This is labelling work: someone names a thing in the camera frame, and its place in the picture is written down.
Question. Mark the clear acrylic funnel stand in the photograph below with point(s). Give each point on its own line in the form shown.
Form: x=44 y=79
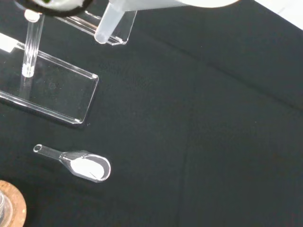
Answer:
x=59 y=89

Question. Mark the glass round-bottom flask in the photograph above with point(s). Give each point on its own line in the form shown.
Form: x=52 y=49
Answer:
x=4 y=209

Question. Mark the black cloth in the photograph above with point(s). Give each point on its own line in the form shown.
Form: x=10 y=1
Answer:
x=189 y=130

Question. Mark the glass weighing funnel with powder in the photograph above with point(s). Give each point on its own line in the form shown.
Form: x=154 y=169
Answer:
x=87 y=166

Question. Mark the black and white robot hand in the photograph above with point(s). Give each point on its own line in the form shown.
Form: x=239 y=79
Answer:
x=59 y=6

